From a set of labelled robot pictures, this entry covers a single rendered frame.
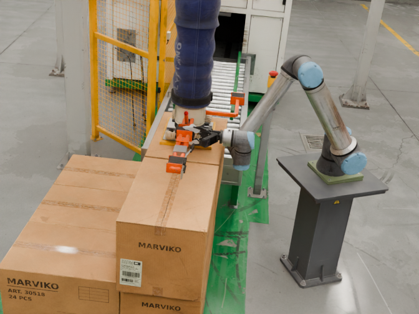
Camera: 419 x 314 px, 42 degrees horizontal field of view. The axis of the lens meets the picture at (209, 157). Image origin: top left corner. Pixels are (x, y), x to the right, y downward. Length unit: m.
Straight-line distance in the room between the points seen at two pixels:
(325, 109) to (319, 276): 1.27
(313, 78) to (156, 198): 0.96
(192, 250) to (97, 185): 1.16
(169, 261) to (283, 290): 1.27
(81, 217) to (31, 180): 1.50
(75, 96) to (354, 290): 2.54
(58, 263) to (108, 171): 0.94
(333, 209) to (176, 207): 1.22
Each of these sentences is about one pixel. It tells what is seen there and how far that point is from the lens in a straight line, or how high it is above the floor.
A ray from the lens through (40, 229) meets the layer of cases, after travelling 3.10.
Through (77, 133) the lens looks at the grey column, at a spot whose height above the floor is 0.30.
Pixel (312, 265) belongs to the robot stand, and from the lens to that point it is 3.62.
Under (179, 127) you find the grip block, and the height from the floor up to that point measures 1.10.
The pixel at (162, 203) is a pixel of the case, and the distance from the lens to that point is 2.55.
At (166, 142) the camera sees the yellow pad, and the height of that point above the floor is 0.97.
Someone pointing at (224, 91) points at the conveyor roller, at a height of 0.54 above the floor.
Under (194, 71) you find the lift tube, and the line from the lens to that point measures 2.92.
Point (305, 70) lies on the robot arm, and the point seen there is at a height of 1.49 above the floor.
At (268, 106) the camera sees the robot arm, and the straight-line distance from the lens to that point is 2.94.
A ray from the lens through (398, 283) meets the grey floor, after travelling 3.92.
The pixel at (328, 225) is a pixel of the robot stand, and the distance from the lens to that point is 3.48.
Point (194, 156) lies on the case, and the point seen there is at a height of 0.95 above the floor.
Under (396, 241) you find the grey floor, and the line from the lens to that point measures 4.32.
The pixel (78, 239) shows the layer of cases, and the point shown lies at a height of 0.54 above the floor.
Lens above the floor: 2.34
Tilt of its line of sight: 28 degrees down
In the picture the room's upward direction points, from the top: 5 degrees clockwise
